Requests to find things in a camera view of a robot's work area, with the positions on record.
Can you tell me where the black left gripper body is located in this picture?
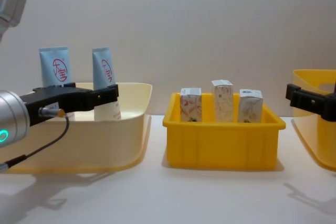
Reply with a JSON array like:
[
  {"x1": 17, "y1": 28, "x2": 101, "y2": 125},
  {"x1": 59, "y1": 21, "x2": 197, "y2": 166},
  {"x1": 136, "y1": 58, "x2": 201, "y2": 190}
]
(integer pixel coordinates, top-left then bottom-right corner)
[{"x1": 19, "y1": 84, "x2": 96, "y2": 128}]

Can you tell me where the pale blue cosmetic tube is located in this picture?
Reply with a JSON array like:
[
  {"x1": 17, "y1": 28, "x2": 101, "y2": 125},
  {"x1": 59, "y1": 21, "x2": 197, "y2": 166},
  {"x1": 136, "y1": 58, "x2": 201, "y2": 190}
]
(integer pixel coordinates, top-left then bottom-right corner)
[
  {"x1": 91, "y1": 47, "x2": 122, "y2": 122},
  {"x1": 38, "y1": 46, "x2": 72, "y2": 89}
]

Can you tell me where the yellow plastic bin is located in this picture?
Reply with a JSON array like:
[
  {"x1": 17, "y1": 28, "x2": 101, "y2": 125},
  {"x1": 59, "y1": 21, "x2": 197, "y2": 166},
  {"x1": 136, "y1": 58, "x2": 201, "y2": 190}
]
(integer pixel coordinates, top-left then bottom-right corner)
[{"x1": 291, "y1": 69, "x2": 336, "y2": 172}]

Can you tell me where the cream plastic bin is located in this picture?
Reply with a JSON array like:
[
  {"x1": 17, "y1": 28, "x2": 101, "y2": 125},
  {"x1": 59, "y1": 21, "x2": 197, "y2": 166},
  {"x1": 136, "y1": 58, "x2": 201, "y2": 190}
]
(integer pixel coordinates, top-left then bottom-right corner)
[{"x1": 0, "y1": 82, "x2": 153, "y2": 175}]

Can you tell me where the tall white patterned carton box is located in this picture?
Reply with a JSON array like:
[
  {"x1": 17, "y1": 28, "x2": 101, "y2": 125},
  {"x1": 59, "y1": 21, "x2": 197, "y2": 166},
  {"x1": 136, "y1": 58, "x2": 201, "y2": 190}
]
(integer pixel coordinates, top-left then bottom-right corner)
[{"x1": 211, "y1": 79, "x2": 235, "y2": 123}]

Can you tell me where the yellow plastic crate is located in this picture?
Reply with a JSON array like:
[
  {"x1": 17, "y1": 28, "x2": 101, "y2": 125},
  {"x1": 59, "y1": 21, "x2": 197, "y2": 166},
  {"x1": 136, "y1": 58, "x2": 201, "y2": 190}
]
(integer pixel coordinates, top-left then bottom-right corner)
[{"x1": 162, "y1": 92, "x2": 287, "y2": 170}]

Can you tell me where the thin dark gripper cable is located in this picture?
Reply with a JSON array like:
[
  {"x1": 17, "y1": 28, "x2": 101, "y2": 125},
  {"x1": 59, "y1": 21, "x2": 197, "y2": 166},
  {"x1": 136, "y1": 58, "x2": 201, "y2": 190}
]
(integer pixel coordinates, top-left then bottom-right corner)
[{"x1": 0, "y1": 106, "x2": 71, "y2": 174}]

